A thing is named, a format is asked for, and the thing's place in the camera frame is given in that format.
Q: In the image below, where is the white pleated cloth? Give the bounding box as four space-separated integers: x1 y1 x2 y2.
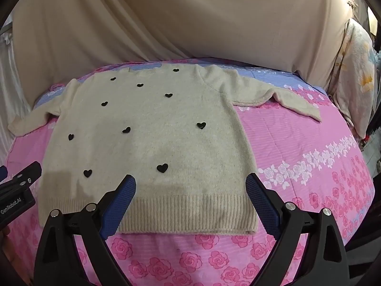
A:
0 31 34 169

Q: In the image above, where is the cream sweater with black hearts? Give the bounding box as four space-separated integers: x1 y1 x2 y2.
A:
7 65 322 236

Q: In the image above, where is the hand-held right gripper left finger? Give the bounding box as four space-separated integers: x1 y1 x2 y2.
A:
34 174 137 286

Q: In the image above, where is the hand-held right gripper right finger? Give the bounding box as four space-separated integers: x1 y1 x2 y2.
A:
246 173 349 286

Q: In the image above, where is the pale floral blanket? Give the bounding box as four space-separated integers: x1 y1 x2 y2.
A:
329 18 376 140

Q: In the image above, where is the pink floral bed sheet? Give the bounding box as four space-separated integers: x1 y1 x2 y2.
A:
6 58 376 286

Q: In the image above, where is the beige backdrop cloth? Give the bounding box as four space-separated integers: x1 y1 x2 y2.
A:
11 0 355 103

